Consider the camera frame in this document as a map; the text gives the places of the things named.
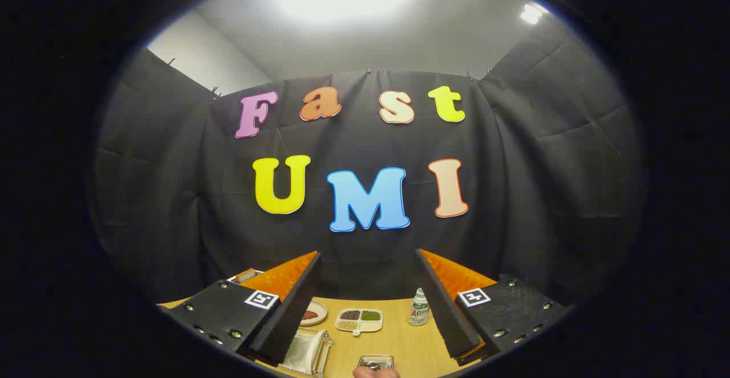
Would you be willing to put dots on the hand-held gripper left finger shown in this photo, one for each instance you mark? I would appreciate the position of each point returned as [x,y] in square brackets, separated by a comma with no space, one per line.
[291,309]

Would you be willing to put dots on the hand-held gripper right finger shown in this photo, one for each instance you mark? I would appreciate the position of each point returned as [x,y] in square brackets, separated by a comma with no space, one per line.
[450,321]

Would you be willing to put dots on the beige plate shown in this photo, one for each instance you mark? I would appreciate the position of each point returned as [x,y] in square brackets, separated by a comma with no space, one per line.
[321,309]

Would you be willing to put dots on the white divided dish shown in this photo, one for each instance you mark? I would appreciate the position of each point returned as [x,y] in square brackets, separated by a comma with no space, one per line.
[370,325]

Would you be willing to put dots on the brown meat piece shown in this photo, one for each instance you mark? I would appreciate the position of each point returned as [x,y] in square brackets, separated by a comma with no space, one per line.
[309,314]

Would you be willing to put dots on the white drink bottle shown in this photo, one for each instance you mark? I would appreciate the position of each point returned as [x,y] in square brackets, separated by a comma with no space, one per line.
[418,312]

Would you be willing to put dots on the white drainer tray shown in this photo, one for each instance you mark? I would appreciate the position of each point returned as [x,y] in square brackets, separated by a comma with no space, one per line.
[302,352]

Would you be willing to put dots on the toast slice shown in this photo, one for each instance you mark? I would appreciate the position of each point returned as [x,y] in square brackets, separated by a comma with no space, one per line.
[245,275]

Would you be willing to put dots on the pile of yellow beans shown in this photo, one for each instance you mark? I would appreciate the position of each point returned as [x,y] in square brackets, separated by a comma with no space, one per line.
[347,325]

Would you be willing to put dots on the pile of dark beans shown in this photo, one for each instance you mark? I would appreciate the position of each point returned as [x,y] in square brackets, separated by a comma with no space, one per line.
[349,314]

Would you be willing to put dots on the white toaster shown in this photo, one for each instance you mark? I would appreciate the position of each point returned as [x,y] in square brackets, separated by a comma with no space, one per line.
[232,279]

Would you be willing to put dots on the pile of green beans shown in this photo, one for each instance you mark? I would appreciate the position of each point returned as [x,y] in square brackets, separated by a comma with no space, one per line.
[370,315]

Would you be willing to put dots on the small ceiling light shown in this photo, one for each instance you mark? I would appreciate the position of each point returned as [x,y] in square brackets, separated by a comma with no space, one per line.
[531,14]

